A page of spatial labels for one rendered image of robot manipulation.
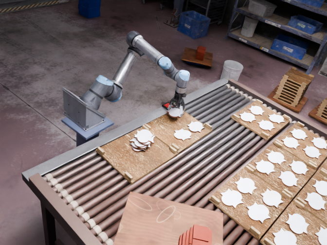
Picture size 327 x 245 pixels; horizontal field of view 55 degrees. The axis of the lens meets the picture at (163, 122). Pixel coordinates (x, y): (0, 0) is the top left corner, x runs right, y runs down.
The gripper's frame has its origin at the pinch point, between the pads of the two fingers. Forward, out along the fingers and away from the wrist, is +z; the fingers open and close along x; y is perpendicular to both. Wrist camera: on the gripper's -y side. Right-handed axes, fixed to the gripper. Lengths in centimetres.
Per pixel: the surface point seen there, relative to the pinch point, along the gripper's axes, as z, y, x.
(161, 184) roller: 9, 63, 22
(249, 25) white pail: 48, -456, -32
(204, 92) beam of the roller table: 6, -57, 5
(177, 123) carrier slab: 5.9, 3.4, 4.7
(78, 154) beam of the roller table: 11, 71, -33
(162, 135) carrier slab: 6.6, 23.8, 2.1
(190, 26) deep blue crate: 69, -391, -131
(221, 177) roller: 8, 34, 51
